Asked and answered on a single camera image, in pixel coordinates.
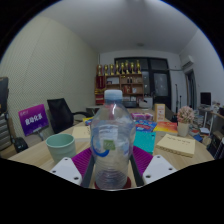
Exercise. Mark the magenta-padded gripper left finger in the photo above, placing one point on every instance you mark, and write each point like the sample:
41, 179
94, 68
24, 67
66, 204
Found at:
65, 170

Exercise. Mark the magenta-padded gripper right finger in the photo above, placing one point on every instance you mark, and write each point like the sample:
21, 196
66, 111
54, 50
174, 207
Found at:
158, 169

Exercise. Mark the clear plastic water bottle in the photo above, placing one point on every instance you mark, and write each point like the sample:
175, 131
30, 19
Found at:
111, 143

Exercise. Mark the light green cup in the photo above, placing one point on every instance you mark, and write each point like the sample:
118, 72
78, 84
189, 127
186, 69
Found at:
61, 150

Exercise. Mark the pale yellow notebook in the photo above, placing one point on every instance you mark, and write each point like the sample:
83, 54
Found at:
176, 145
81, 132

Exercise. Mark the teal book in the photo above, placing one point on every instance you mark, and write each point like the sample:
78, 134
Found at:
145, 141

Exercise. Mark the orange book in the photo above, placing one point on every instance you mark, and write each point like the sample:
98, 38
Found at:
166, 127

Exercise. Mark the blue colourful book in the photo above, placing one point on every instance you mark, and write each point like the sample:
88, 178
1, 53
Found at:
146, 126

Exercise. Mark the black office chair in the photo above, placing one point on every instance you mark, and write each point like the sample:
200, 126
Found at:
60, 115

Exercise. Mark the pink packet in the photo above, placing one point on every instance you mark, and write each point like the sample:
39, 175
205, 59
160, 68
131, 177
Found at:
142, 116

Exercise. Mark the brown cardboard box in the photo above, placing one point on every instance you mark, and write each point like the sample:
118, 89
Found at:
160, 112

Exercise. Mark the purple sign board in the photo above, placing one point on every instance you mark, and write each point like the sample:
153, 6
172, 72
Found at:
33, 120

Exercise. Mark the pink flowers in white pot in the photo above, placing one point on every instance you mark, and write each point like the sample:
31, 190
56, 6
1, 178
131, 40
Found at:
185, 115

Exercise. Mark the white box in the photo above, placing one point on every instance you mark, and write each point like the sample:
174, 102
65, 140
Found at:
145, 103

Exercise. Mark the grey striped cushion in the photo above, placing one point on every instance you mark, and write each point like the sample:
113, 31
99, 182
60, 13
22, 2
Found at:
4, 131

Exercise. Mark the cluttered side desk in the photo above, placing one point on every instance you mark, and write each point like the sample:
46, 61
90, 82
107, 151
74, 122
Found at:
213, 123

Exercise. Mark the black computer monitor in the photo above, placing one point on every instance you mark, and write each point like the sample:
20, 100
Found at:
205, 99

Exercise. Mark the dark glass door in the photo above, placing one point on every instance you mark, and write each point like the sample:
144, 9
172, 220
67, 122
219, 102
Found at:
161, 83

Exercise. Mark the wooden shelf unit with trophies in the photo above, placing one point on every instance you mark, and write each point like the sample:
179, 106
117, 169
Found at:
131, 83

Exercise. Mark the white wall air conditioner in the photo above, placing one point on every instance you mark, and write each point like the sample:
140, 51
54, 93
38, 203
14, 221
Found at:
187, 62

